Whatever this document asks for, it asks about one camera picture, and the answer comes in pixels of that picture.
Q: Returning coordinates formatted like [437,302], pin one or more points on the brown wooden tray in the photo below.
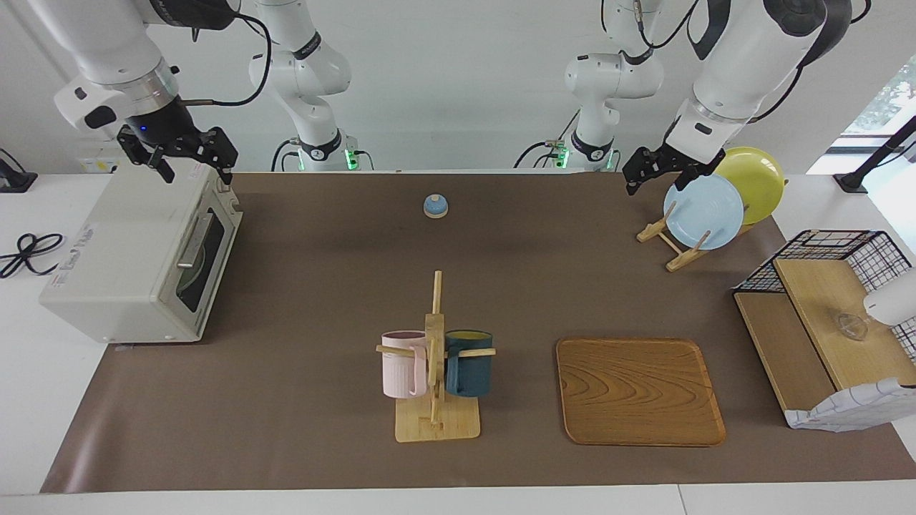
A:
[637,393]

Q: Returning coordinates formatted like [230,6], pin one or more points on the white rounded device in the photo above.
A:
[894,300]

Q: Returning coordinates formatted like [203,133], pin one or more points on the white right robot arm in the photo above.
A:
[107,43]

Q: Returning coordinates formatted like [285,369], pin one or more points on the wooden mug tree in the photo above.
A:
[434,422]

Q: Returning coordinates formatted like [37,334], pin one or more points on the white checked cloth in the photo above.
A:
[851,411]

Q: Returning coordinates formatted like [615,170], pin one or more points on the white wall socket box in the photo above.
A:
[96,164]

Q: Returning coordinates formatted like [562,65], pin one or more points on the pink mug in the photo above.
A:
[401,368]

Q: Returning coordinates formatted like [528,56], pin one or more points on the black clamp base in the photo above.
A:
[14,182]

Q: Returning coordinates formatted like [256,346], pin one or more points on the wooden plate rack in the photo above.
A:
[680,259]

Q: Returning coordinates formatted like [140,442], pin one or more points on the small clear glass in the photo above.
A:
[851,325]

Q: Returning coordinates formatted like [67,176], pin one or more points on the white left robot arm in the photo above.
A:
[744,64]

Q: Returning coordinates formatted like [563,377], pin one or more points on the small blue dome lid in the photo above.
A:
[436,206]

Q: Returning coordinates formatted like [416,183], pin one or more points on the black stand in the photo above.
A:
[851,182]

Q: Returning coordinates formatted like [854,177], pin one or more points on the light blue plate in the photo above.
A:
[705,211]

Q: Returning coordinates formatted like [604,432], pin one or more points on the dark teal mug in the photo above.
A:
[471,372]

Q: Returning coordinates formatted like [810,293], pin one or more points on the yellow plate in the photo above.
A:
[758,179]

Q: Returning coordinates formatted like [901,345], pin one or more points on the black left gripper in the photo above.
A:
[683,157]

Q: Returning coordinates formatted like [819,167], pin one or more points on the brown table mat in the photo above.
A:
[286,393]

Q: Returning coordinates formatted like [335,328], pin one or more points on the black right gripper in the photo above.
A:
[164,125]

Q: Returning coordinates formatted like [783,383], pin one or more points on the beige toaster oven housing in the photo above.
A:
[107,250]

